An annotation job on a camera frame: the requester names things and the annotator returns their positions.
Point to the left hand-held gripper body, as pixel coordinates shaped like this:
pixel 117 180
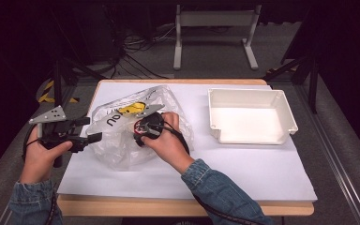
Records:
pixel 54 115

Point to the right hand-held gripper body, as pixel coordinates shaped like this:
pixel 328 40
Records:
pixel 151 125

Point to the small red object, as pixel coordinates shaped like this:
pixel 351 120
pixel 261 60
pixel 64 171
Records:
pixel 137 127

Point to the clear plastic smiley bag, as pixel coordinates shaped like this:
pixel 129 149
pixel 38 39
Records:
pixel 118 146

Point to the white plastic bin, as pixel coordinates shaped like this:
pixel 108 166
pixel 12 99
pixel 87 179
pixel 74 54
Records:
pixel 247 122

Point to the person's right hand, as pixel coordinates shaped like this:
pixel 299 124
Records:
pixel 172 143

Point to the person's left hand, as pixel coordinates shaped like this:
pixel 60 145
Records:
pixel 37 162

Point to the black tripod stand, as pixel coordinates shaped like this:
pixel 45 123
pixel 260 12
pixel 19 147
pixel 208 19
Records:
pixel 57 87
pixel 313 87

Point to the wooden table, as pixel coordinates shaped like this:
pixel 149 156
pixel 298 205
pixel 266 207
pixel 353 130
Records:
pixel 137 207

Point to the white paper sheet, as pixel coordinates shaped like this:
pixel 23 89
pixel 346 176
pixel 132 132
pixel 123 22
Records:
pixel 231 175

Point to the white metal stand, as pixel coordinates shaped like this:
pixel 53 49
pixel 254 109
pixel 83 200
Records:
pixel 215 18

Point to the aluminium rail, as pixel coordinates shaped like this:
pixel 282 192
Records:
pixel 342 175
pixel 3 218

